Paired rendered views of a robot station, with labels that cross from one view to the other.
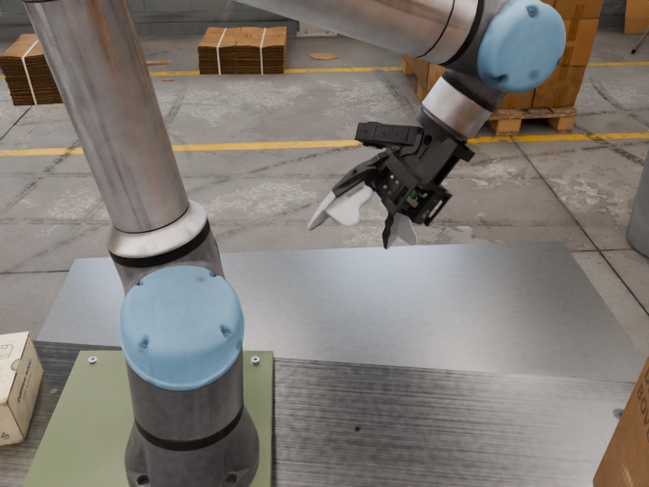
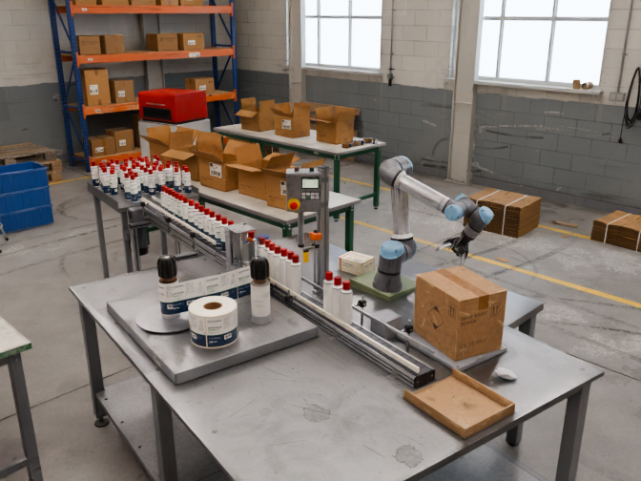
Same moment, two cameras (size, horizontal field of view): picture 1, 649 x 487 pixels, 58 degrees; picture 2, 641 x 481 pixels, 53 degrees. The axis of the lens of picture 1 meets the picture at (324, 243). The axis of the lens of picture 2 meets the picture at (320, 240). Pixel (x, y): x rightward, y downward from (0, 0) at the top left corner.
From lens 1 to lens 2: 2.71 m
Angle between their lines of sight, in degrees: 46
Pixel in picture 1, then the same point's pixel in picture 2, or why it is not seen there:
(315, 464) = (408, 300)
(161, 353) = (383, 249)
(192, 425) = (384, 267)
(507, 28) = (446, 208)
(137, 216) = (396, 230)
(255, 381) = (412, 285)
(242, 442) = (394, 281)
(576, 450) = not seen: hidden behind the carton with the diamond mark
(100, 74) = (396, 201)
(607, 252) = not seen: outside the picture
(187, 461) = (382, 277)
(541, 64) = (453, 216)
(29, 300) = not seen: hidden behind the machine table
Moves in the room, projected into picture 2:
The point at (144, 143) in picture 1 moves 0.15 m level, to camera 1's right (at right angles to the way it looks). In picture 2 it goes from (401, 216) to (423, 222)
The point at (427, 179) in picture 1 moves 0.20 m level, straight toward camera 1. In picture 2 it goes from (458, 243) to (424, 250)
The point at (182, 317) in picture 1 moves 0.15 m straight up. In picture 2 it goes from (390, 246) to (391, 217)
